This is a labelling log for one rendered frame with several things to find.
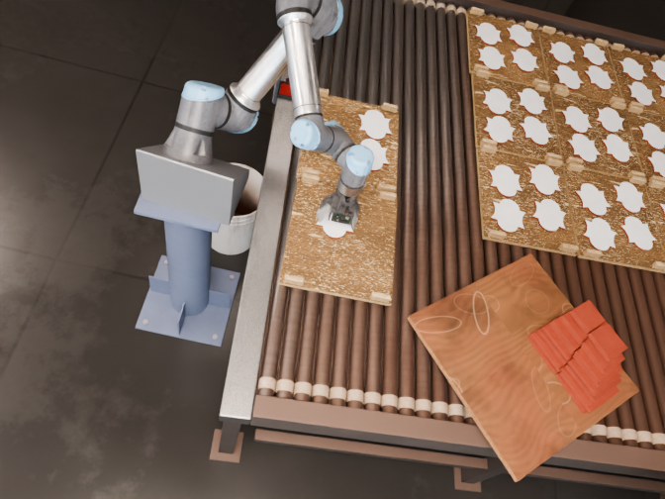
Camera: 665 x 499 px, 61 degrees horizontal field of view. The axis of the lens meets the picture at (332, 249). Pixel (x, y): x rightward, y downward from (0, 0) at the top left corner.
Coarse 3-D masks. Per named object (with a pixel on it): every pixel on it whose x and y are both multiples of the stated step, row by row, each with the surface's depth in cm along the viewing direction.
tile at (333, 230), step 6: (330, 210) 183; (318, 222) 180; (324, 222) 180; (330, 222) 181; (336, 222) 181; (324, 228) 179; (330, 228) 179; (336, 228) 180; (342, 228) 180; (348, 228) 181; (330, 234) 178; (336, 234) 179; (342, 234) 179
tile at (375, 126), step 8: (368, 112) 209; (376, 112) 210; (360, 120) 208; (368, 120) 207; (376, 120) 208; (384, 120) 209; (360, 128) 204; (368, 128) 205; (376, 128) 206; (384, 128) 207; (368, 136) 204; (376, 136) 204; (384, 136) 205
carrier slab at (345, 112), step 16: (336, 112) 208; (352, 112) 209; (384, 112) 213; (352, 128) 205; (384, 144) 204; (304, 160) 193; (320, 160) 194; (320, 176) 191; (336, 176) 192; (368, 176) 195; (384, 176) 197
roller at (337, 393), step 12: (360, 24) 242; (360, 36) 237; (360, 48) 232; (360, 60) 228; (360, 72) 224; (360, 84) 220; (360, 96) 217; (348, 300) 171; (348, 312) 169; (336, 324) 167; (348, 324) 167; (336, 336) 165; (348, 336) 166; (336, 348) 163; (336, 360) 160; (336, 372) 158; (336, 384) 157; (336, 396) 154
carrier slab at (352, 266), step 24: (312, 192) 186; (312, 216) 182; (360, 216) 186; (384, 216) 188; (288, 240) 175; (312, 240) 177; (336, 240) 179; (360, 240) 181; (384, 240) 183; (288, 264) 171; (312, 264) 172; (336, 264) 174; (360, 264) 176; (384, 264) 178; (312, 288) 168; (336, 288) 170; (360, 288) 172; (384, 288) 173
